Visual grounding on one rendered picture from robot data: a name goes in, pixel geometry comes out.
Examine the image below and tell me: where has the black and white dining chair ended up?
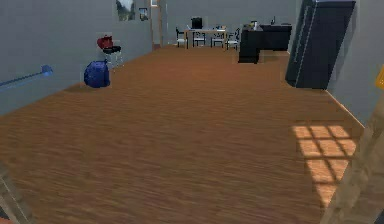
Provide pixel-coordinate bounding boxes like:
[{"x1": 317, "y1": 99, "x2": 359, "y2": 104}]
[
  {"x1": 193, "y1": 31, "x2": 207, "y2": 48},
  {"x1": 175, "y1": 27, "x2": 188, "y2": 48},
  {"x1": 226, "y1": 27, "x2": 241, "y2": 51},
  {"x1": 211, "y1": 31, "x2": 226, "y2": 48}
]

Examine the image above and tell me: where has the wooden dining table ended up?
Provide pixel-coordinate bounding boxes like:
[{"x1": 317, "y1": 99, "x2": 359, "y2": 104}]
[{"x1": 184, "y1": 28, "x2": 229, "y2": 50}]

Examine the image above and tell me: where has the black kitchen counter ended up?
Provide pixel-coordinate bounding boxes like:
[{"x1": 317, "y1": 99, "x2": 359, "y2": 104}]
[{"x1": 238, "y1": 23, "x2": 293, "y2": 64}]

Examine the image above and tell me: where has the blue round bag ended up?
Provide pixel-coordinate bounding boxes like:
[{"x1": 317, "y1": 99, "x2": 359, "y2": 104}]
[{"x1": 83, "y1": 60, "x2": 111, "y2": 89}]

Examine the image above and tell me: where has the red and black chair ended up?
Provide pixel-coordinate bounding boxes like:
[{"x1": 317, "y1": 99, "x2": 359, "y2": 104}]
[{"x1": 96, "y1": 34, "x2": 124, "y2": 69}]

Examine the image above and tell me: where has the black fridge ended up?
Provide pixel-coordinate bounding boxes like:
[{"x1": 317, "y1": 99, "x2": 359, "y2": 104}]
[{"x1": 284, "y1": 0, "x2": 357, "y2": 90}]

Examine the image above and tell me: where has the blue pole with knob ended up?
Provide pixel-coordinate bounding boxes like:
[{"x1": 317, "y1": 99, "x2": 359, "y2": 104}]
[{"x1": 0, "y1": 65, "x2": 54, "y2": 89}]

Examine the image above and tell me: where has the tan wooden door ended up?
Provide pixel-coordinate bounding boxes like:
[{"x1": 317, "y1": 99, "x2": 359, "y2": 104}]
[{"x1": 319, "y1": 94, "x2": 384, "y2": 224}]

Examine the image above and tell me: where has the large framed wall picture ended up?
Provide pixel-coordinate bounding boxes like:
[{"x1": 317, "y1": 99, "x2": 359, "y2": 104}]
[{"x1": 115, "y1": 0, "x2": 137, "y2": 22}]

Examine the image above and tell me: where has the yellow wall sign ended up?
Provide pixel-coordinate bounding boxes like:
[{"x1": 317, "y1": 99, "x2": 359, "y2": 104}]
[{"x1": 375, "y1": 65, "x2": 384, "y2": 91}]

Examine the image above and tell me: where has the grey wooden furniture frame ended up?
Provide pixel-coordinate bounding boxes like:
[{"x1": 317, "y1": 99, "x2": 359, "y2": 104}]
[{"x1": 0, "y1": 161, "x2": 36, "y2": 224}]

